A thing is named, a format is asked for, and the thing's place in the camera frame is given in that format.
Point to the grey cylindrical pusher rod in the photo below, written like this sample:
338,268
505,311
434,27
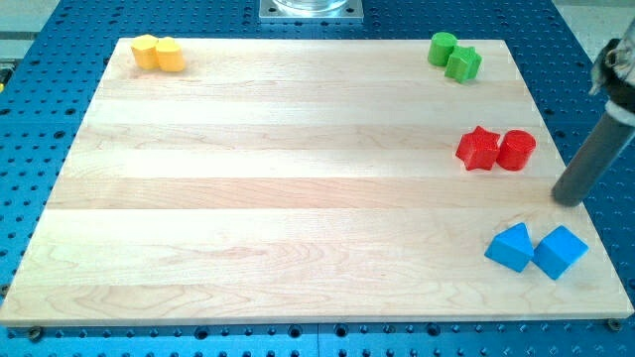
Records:
601,148

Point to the red cylinder block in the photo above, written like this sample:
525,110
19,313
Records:
516,149

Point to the red star block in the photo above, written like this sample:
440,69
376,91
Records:
479,149

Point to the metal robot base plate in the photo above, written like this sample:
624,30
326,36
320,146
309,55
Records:
315,10

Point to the green cylinder block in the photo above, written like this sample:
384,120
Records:
441,47

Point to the blue triangular prism block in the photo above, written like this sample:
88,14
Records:
512,248

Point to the black bolt front left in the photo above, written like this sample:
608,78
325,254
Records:
35,333

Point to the yellow hexagonal block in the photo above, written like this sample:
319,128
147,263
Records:
144,51

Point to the light wooden board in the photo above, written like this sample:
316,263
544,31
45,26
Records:
290,181

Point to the black bolt front right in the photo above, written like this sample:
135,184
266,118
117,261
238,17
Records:
614,324

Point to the black bolt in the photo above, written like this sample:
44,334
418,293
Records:
614,324
35,333

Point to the green star block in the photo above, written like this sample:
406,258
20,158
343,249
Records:
463,64

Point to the yellow cylinder block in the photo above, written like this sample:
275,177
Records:
169,55

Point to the blue cube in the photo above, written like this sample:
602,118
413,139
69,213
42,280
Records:
558,251

